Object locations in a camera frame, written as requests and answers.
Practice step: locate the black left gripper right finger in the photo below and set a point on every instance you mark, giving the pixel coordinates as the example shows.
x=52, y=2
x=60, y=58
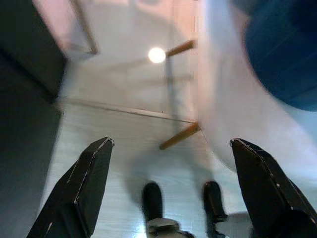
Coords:
x=267, y=193

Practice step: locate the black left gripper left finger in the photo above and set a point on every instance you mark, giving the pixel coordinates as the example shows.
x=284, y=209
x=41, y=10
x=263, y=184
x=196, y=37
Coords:
x=81, y=188

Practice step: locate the black robot left foot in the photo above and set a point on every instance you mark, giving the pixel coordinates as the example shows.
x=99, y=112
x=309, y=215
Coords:
x=152, y=200

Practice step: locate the wooden table leg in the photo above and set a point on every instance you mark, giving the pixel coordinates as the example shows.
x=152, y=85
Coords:
x=180, y=136
x=180, y=47

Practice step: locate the white round table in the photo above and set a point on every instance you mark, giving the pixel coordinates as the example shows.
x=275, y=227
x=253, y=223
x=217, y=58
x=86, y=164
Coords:
x=223, y=86

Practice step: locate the dark cabinet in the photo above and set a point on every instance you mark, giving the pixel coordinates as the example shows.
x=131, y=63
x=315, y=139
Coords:
x=24, y=86

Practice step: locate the blue round cushion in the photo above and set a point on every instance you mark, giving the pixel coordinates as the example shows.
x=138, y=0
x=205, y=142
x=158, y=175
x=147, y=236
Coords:
x=284, y=49

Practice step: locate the wooden furniture leg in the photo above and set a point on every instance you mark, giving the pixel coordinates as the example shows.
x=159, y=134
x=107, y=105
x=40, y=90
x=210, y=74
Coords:
x=85, y=27

